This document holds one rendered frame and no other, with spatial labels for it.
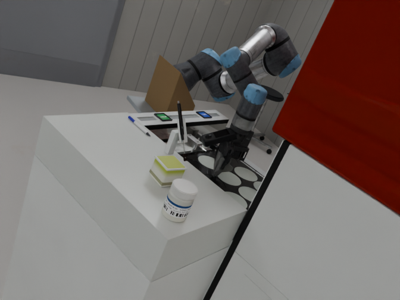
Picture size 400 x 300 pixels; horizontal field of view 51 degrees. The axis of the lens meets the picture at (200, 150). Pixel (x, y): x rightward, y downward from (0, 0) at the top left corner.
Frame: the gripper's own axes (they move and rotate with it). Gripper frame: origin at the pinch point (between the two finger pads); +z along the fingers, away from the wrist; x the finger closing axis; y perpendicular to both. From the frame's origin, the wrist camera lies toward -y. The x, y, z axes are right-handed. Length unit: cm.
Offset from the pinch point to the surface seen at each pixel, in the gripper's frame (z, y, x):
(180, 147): 3.3, -6.7, 21.2
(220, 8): -19, 124, 323
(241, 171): 1.3, 15.3, 6.5
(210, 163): 1.3, 1.8, 8.3
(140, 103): 9, -11, 73
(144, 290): 13, -33, -44
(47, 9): 25, -51, 281
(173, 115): -4.4, -8.7, 34.3
